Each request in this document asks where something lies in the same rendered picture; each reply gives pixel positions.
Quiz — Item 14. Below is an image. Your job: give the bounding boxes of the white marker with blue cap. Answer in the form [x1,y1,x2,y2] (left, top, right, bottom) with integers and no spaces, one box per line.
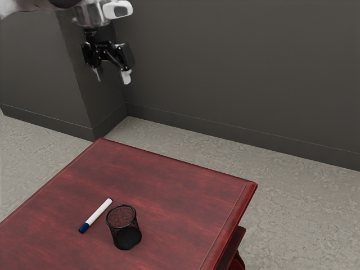
[78,197,114,234]

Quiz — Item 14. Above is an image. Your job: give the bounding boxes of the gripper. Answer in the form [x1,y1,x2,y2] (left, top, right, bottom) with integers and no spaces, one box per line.
[80,21,136,86]

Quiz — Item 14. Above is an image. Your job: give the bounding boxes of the black mesh pen holder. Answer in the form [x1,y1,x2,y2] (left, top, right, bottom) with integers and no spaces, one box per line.
[105,204,143,251]

